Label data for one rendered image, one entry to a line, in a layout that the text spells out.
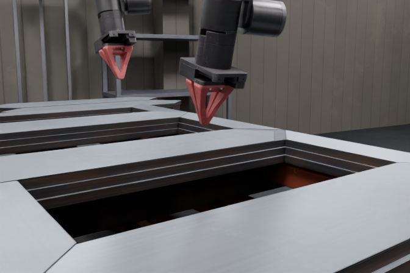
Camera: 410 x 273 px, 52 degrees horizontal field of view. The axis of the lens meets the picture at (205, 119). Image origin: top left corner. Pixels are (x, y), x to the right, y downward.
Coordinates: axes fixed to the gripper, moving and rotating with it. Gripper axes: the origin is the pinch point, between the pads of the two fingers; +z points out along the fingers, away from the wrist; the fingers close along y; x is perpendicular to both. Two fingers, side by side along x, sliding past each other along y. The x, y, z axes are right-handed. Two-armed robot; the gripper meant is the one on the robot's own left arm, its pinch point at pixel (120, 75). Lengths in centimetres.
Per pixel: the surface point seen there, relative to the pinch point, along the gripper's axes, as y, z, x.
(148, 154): -18.7, 18.9, 5.9
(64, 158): -13.2, 17.0, 19.7
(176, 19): 274, -109, -205
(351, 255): -65, 30, 11
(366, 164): -42, 28, -26
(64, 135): 20.4, 10.9, 8.5
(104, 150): -11.1, 16.8, 11.2
